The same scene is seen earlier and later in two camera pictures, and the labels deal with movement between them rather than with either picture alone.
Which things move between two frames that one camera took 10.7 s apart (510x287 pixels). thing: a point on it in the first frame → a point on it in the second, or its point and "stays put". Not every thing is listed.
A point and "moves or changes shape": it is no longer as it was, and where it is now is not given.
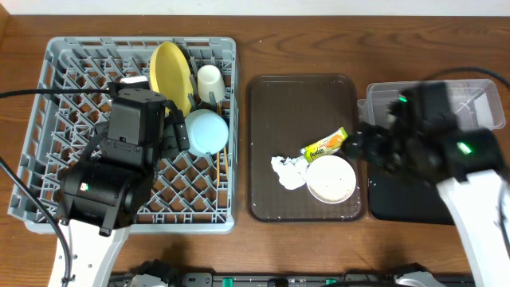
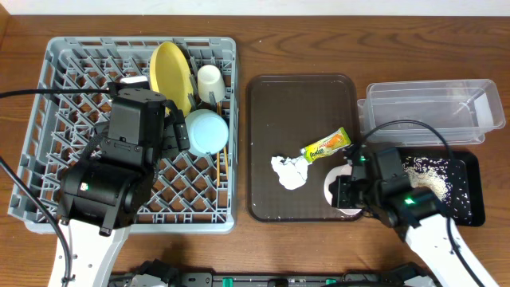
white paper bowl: [330, 179] moves or changes shape
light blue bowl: [207, 131] stays put
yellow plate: [171, 76] stays put
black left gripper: [171, 133] stays put
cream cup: [209, 80] stays put
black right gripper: [377, 143] → [343, 192]
